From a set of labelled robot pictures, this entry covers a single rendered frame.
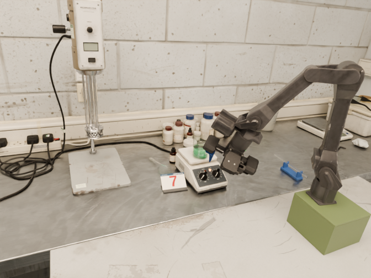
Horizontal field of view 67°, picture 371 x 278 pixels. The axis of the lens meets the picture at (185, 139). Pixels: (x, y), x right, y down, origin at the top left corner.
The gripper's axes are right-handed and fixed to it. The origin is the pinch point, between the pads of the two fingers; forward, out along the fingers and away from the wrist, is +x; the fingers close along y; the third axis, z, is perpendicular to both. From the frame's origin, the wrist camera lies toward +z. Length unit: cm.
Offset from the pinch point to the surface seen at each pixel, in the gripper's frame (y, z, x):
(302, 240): 29.5, 15.0, -3.4
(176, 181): -11.5, 7.5, 14.0
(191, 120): -19.6, -35.4, 26.3
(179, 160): -14.6, -2.5, 15.3
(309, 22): 12, -114, -11
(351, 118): 62, -91, 17
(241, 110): 2, -66, 30
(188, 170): -9.5, 2.7, 11.1
